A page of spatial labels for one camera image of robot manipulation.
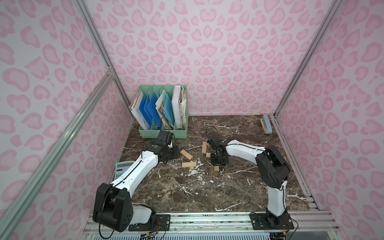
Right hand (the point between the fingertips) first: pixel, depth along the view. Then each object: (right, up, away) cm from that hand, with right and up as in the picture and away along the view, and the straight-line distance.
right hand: (214, 164), depth 93 cm
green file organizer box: (-32, +35, +1) cm, 47 cm away
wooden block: (-3, +5, +2) cm, 7 cm away
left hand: (-22, +9, -8) cm, 25 cm away
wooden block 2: (+2, -2, -4) cm, 4 cm away
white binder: (-23, +36, +2) cm, 43 cm away
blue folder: (-41, +35, +3) cm, 54 cm away
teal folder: (-29, +35, +2) cm, 45 cm away
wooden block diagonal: (-17, +5, +5) cm, 19 cm away
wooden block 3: (-16, 0, 0) cm, 16 cm away
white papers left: (-48, +35, -3) cm, 59 cm away
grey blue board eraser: (+40, +25, +16) cm, 50 cm away
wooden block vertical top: (-6, +9, +7) cm, 13 cm away
